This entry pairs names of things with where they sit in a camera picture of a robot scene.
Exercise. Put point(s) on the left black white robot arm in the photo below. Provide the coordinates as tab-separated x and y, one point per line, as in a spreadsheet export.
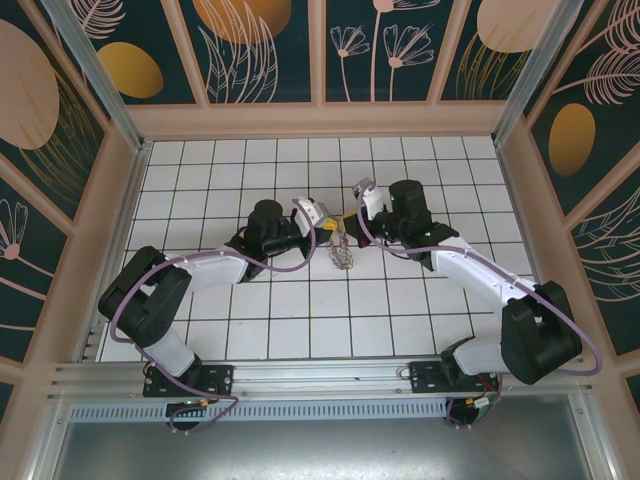
145	305

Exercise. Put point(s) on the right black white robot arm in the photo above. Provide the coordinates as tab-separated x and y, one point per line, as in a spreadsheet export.
540	345

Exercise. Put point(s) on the yellow power connector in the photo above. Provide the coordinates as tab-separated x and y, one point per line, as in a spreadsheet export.
204	402
469	402

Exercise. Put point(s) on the grey metal sheet panel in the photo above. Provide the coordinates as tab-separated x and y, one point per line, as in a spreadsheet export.
320	450

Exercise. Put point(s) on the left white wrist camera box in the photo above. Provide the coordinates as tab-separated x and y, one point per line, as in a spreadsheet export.
310	215

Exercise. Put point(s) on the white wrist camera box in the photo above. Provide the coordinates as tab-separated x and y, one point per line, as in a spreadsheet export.
310	215
372	200

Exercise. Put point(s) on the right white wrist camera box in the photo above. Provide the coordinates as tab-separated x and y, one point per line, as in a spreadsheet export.
372	200

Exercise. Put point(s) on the aluminium table edge rail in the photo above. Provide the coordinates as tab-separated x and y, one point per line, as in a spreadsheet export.
516	200
131	200

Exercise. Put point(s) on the aluminium mounting rail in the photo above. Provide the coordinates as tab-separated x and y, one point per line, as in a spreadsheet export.
320	380

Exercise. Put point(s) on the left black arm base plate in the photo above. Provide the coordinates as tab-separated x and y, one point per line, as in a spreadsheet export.
220	377

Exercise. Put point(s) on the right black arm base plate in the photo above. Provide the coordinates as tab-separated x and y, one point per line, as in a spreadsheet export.
425	377

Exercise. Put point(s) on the aluminium frame post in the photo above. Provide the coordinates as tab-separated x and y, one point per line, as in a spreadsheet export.
95	65
540	55

